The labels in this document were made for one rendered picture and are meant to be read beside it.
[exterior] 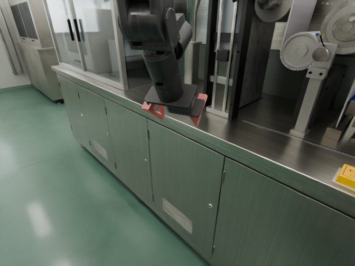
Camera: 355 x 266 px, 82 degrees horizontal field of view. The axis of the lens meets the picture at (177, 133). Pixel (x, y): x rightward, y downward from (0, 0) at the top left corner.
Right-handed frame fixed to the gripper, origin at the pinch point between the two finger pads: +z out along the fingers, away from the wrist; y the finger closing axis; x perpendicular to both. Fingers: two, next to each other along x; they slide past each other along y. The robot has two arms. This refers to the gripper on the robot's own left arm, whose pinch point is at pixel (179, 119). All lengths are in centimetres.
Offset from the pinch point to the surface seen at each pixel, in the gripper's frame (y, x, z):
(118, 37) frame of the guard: 59, -55, 14
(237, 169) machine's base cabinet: -14.7, -4.7, 32.7
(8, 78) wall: 486, -143, 175
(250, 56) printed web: -10, -52, 20
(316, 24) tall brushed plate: -34, -77, 19
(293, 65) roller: -26, -42, 15
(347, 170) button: -41.8, -4.9, 16.9
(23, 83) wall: 477, -156, 197
